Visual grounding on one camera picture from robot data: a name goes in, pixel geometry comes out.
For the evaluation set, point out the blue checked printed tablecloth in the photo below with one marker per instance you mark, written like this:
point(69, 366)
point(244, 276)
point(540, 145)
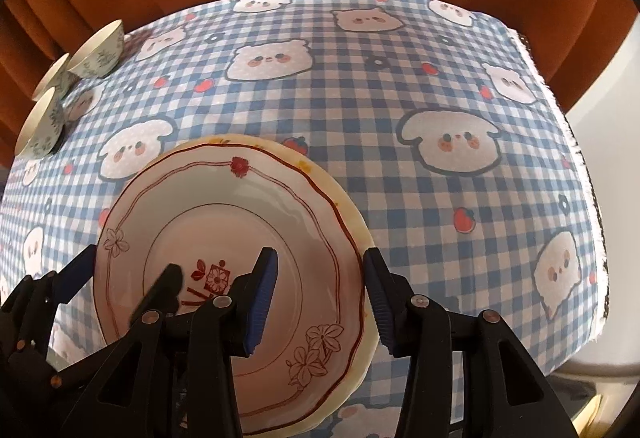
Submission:
point(400, 93)

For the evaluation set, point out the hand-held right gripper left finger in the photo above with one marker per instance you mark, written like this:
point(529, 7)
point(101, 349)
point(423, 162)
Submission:
point(260, 303)

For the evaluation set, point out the floral ceramic bowl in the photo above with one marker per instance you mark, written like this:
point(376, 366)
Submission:
point(97, 49)
point(42, 128)
point(52, 79)

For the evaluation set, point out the round yellow floral deep plate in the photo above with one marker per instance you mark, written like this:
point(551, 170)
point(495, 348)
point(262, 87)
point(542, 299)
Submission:
point(336, 193)

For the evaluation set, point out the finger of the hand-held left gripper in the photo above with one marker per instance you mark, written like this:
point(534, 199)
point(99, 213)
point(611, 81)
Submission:
point(27, 308)
point(75, 270)

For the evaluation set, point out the white plate with red print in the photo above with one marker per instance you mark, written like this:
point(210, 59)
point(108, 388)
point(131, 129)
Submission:
point(200, 218)

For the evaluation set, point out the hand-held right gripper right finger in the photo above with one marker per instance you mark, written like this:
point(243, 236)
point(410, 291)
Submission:
point(380, 303)

